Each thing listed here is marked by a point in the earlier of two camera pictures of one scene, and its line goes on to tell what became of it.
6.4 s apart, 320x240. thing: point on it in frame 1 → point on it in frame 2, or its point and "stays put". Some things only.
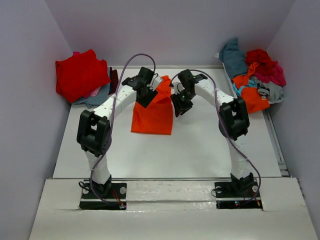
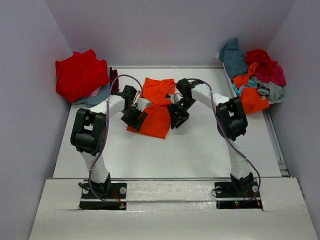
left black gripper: [144, 102] → [135, 123]
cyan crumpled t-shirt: [251, 83] stays put
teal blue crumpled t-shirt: [234, 59] stays put
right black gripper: [179, 107] → [176, 119]
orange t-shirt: [157, 118] stays put
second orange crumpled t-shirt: [253, 99] stays put
